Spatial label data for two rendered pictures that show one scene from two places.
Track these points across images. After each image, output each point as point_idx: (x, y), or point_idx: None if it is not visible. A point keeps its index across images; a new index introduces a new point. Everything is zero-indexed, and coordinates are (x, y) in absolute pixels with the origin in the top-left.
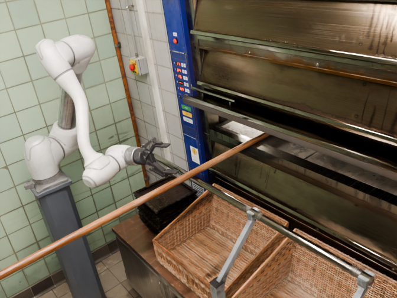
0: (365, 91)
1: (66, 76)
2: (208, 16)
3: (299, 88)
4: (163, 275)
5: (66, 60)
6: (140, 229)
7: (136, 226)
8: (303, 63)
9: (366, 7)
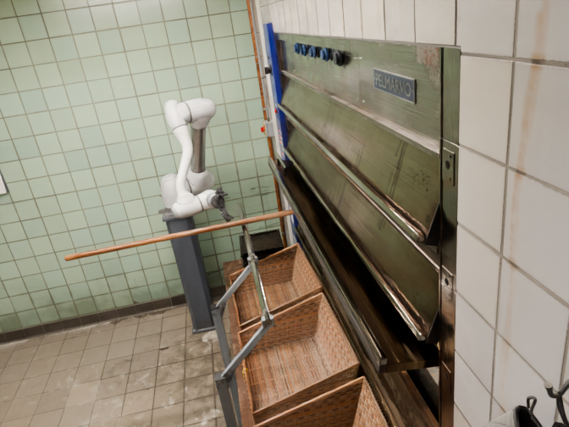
0: (334, 173)
1: (179, 130)
2: (286, 92)
3: (315, 164)
4: (229, 306)
5: (182, 117)
6: (240, 268)
7: (240, 266)
8: (314, 142)
9: (328, 101)
